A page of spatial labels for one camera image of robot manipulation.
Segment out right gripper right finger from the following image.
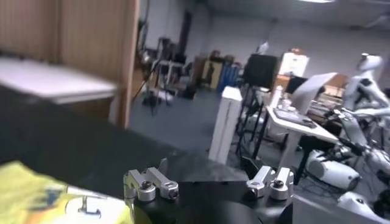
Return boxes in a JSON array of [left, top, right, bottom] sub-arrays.
[[240, 155, 295, 201]]

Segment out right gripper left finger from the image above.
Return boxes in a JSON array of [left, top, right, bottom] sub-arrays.
[[123, 158, 180, 202]]

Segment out yellow-green t-shirt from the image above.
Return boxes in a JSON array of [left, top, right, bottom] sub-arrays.
[[0, 160, 135, 224]]

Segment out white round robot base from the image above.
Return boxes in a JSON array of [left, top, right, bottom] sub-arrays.
[[337, 191, 390, 224]]

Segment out white standing desk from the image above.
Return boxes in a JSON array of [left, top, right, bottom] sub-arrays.
[[266, 105, 339, 171]]

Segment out black tripod stand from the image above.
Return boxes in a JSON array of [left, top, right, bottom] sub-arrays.
[[234, 86, 264, 159]]

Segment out tall white cardboard box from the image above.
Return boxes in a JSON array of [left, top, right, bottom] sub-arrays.
[[208, 86, 244, 165]]

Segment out grey closed laptop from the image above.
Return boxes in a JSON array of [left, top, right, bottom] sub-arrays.
[[273, 108, 317, 128]]

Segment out large black table cover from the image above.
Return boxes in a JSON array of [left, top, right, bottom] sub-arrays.
[[0, 85, 390, 224]]

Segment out white curved panel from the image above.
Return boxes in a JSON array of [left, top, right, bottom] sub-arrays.
[[291, 72, 338, 115]]

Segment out black monitor on stand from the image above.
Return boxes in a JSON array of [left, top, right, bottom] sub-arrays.
[[243, 54, 280, 91]]

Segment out white rectangular table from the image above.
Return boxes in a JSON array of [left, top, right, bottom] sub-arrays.
[[0, 56, 118, 104]]

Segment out white humanoid robot black straps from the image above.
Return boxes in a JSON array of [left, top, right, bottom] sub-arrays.
[[333, 53, 390, 183]]

